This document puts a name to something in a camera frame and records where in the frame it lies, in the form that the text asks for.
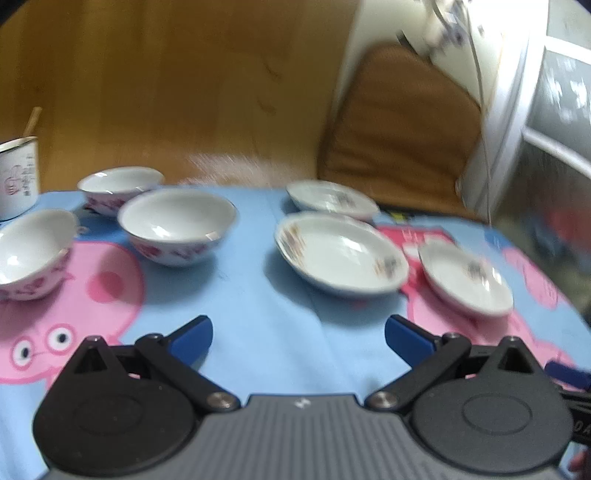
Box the small floral plate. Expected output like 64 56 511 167
286 180 380 222
418 242 514 319

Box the large white floral bowl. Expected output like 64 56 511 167
117 188 238 267

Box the large floral plate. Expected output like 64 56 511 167
274 212 410 298

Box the blue cartoon pig tablecloth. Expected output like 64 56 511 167
1 188 590 479

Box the frosted glass sliding door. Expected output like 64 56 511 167
461 1 590 261

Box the brown seat cushion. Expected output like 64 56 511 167
317 43 482 220

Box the white enamel mug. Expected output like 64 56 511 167
0 136 40 221

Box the wooden stick in mug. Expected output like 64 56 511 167
23 106 42 137

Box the wood grain wall panel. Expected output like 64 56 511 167
1 1 358 190

